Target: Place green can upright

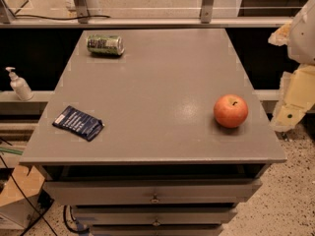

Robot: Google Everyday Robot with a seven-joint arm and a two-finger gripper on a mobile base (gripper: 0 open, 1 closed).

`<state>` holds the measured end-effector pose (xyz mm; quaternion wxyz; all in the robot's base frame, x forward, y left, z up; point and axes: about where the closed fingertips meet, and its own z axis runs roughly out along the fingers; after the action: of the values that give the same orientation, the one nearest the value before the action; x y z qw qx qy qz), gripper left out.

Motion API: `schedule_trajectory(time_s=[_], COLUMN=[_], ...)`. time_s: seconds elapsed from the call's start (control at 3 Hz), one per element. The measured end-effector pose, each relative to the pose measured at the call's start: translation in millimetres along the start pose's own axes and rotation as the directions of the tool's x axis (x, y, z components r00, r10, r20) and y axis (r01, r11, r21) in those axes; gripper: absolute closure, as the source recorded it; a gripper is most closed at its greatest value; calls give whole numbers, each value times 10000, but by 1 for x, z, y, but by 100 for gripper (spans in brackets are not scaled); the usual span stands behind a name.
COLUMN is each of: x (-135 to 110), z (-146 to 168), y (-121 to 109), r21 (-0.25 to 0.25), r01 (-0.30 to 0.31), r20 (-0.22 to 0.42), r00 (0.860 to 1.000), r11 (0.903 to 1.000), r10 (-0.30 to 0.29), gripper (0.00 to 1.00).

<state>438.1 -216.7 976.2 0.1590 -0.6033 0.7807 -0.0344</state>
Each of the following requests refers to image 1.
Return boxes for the middle grey drawer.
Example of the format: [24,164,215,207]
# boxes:
[73,206,236,226]

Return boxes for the green soda can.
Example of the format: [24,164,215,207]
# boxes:
[87,34,124,56]

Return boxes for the top grey drawer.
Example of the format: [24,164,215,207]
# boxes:
[44,179,262,206]

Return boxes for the black cable on shelf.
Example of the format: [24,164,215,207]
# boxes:
[13,13,112,21]

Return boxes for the red apple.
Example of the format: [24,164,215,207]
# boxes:
[214,94,248,128]

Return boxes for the metal bracket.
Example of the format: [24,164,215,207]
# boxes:
[74,0,90,24]
[200,0,215,24]

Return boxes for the dark blue snack packet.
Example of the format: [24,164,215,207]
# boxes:
[52,106,104,142]

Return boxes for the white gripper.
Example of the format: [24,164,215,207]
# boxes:
[268,0,315,132]

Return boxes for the cardboard box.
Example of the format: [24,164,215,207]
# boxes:
[0,166,45,230]

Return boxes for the grey drawer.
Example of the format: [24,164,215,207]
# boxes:
[44,179,262,206]
[73,206,236,226]
[91,225,223,236]

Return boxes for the left metal bracket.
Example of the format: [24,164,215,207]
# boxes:
[74,0,90,24]

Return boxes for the long grey shelf rail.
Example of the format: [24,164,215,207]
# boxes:
[0,17,292,29]

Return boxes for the white pump dispenser bottle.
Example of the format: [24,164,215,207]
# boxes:
[6,67,33,101]

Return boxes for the right metal bracket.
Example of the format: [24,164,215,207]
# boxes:
[200,0,215,24]

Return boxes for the bottom grey drawer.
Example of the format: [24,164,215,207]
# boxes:
[91,225,223,236]

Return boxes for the black floor cable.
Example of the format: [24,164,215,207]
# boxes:
[0,154,60,236]

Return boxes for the grey drawer cabinet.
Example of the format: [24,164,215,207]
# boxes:
[19,29,288,236]

